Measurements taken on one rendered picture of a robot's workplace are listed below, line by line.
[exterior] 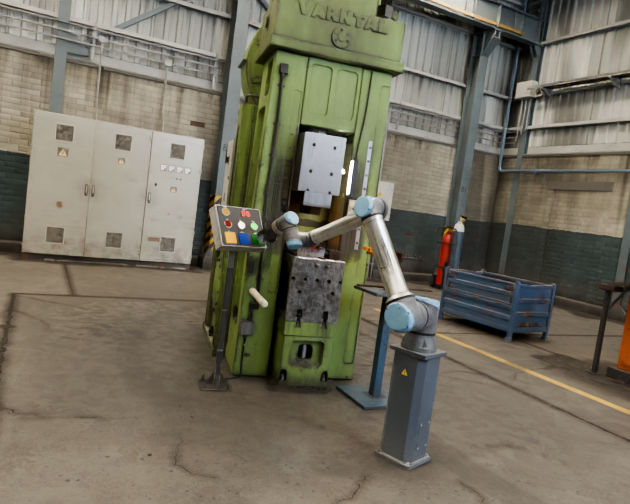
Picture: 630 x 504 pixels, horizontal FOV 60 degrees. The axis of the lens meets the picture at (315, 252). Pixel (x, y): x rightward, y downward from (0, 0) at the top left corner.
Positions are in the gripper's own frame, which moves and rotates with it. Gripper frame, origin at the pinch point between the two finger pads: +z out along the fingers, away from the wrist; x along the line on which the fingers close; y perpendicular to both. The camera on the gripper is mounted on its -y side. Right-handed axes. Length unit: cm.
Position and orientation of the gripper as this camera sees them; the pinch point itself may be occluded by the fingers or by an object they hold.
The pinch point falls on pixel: (258, 237)
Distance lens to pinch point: 352.9
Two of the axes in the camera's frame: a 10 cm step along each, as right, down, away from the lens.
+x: 7.5, 0.4, 6.7
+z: -6.3, 3.7, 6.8
